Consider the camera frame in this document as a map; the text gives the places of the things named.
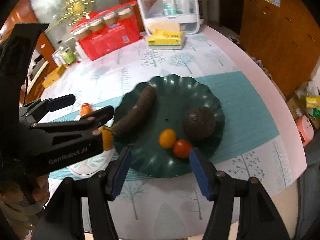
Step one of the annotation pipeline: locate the yellow cardboard box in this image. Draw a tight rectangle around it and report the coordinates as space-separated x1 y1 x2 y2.
42 66 66 88

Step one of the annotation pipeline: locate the large red tomato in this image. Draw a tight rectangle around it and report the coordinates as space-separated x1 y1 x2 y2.
172 139 193 159

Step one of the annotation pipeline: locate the yellow tissue box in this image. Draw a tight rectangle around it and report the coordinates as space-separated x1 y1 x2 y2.
147 29 185 49

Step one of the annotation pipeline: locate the dark green scalloped plate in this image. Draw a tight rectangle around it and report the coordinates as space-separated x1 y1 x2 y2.
113 74 225 178

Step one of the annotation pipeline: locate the small yellow orange fruit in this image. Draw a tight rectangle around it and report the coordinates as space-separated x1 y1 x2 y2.
158 128 176 149

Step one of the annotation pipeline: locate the orange tangerine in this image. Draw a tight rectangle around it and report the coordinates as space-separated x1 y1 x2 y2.
80 106 93 117

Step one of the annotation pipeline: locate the patterned tablecloth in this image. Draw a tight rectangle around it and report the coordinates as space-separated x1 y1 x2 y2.
43 27 306 239

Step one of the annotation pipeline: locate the white cosmetics organizer box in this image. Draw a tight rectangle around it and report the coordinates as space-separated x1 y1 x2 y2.
137 0 200 35

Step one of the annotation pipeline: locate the wooden shelf cabinet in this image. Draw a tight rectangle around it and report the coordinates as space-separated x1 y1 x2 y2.
239 0 319 98

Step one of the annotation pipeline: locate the red tissue package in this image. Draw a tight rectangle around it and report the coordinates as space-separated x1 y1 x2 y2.
75 14 142 60

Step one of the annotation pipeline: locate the person's left hand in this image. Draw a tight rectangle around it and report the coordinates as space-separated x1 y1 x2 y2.
1 174 50 225

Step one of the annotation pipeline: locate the glass door with gold ornament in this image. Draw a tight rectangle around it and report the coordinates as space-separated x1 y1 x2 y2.
29 0 129 49

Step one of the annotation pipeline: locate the dark avocado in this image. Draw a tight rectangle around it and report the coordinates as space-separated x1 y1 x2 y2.
182 107 216 140

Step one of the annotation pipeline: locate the overripe brown banana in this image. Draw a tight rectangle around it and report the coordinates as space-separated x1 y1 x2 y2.
112 85 156 137

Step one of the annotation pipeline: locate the green label bottle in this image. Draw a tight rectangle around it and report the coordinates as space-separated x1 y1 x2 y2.
60 46 76 65

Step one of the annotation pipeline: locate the large yellow orange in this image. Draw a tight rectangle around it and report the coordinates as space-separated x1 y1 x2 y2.
99 126 113 151

